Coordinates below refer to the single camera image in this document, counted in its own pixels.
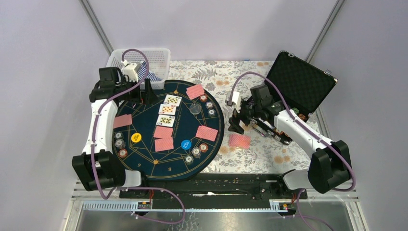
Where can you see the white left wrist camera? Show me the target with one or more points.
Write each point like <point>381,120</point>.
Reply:
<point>130,69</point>

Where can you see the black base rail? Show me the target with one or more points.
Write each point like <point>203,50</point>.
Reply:
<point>208,191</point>

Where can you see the red white chip stack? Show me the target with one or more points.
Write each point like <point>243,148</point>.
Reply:
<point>203,147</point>

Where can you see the blue small blind button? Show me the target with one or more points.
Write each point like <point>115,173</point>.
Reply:
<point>185,144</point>

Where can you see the face up card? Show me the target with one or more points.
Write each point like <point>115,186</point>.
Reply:
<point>165,120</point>
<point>167,109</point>
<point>172,100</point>

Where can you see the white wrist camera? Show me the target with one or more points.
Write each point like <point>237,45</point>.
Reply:
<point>130,69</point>
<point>233,99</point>

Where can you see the white plastic basket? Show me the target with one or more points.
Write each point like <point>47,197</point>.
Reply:
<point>159,62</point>

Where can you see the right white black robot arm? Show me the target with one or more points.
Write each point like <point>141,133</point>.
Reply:
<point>330,165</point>

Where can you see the face up card top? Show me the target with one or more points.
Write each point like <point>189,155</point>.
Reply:
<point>172,100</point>

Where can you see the clear dealer button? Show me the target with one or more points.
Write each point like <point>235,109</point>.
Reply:
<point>195,108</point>

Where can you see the blue ten chip stack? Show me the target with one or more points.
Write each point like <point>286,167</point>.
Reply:
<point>196,152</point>

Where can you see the face down card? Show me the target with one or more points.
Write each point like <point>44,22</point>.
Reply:
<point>163,144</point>
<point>163,132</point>

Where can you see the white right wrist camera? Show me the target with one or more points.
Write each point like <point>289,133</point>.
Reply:
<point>233,99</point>

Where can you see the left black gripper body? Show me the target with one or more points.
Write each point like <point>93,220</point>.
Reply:
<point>137,95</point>

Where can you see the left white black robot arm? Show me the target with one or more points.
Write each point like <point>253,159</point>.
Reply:
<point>96,167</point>

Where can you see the blue striped cloth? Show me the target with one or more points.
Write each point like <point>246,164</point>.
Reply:
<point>142,70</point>

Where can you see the black aluminium chip case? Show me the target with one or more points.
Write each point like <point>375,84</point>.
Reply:
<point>299,85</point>

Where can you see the round dark poker mat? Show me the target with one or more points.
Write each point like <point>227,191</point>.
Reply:
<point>170,165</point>

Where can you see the dealt red card top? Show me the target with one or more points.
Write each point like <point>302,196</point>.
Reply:
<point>195,91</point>

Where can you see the dealt red card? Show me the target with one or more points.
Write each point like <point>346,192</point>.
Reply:
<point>122,121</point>
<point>195,91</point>

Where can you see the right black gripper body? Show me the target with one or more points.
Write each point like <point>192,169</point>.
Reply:
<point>247,112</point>

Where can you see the floral tablecloth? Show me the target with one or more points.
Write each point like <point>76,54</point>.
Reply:
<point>265,155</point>

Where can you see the dealt red cards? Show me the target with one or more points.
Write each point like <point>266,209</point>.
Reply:
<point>206,133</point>

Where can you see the yellow big blind button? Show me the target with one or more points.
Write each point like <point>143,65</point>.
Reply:
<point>136,137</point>

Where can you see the red playing card deck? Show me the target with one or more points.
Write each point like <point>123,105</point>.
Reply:
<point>239,141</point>

